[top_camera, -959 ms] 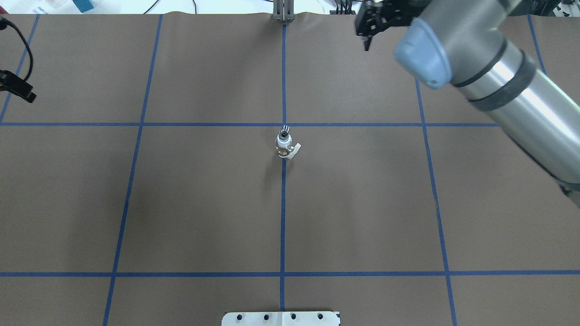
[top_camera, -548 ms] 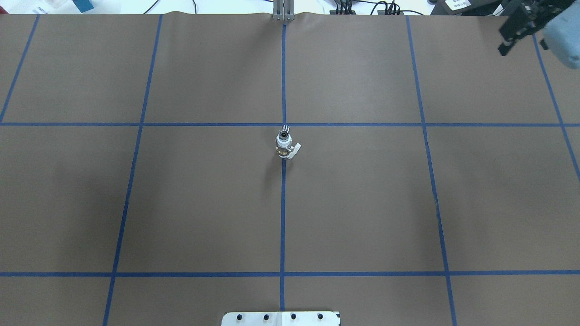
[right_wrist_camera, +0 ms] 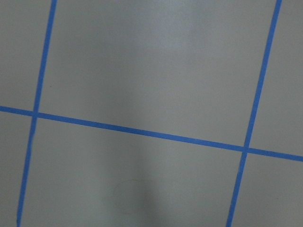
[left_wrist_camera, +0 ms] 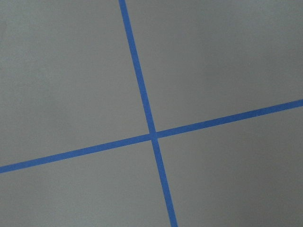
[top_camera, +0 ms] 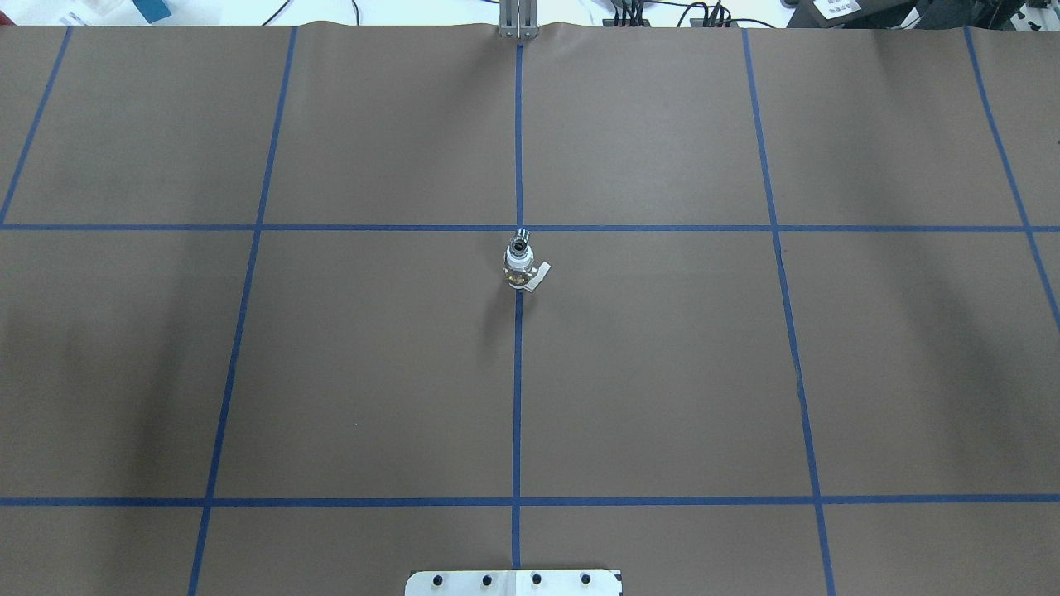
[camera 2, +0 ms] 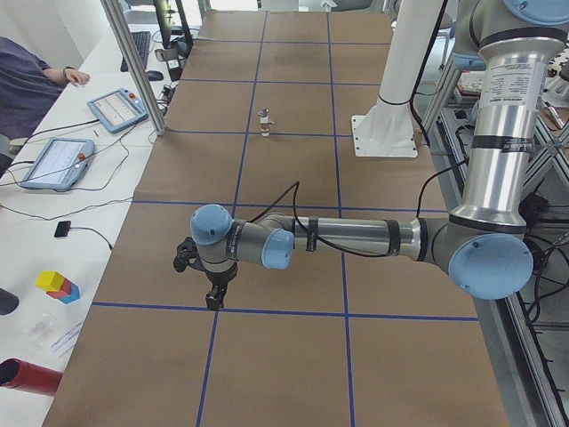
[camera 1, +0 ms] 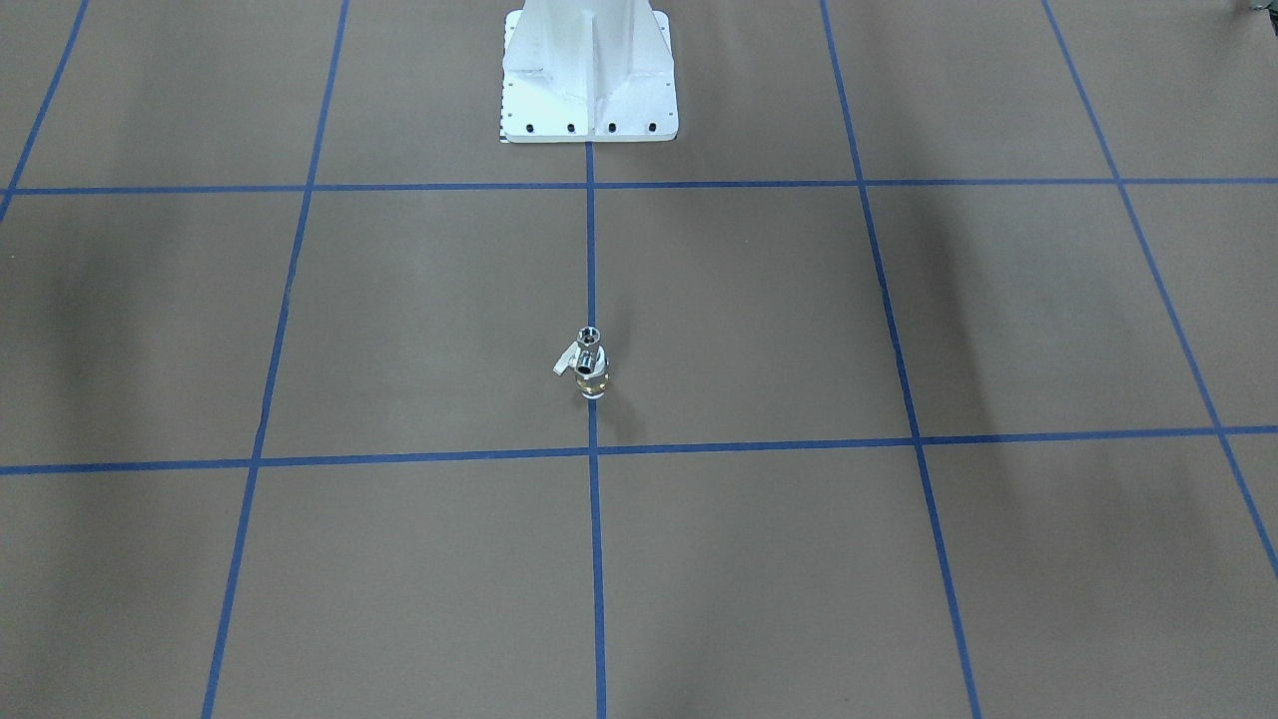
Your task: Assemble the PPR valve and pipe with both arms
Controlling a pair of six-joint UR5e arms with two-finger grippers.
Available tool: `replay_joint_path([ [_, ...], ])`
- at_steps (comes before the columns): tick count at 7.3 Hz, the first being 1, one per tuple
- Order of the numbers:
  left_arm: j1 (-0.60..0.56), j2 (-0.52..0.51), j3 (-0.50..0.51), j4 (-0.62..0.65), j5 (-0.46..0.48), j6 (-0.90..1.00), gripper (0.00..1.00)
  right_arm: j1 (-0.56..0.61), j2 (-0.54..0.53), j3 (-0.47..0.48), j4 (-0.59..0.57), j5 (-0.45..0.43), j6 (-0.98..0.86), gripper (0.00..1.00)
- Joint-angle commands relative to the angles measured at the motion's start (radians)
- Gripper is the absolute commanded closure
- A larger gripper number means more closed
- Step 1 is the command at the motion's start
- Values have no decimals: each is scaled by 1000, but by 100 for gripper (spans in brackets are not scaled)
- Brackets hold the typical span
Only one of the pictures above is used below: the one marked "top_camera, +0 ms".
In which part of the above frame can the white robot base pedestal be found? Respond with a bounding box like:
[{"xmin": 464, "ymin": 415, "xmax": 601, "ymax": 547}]
[{"xmin": 404, "ymin": 569, "xmax": 624, "ymax": 595}]

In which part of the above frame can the chrome metal pipe fitting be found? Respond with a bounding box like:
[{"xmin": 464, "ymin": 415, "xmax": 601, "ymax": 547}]
[{"xmin": 508, "ymin": 228, "xmax": 532, "ymax": 260}]

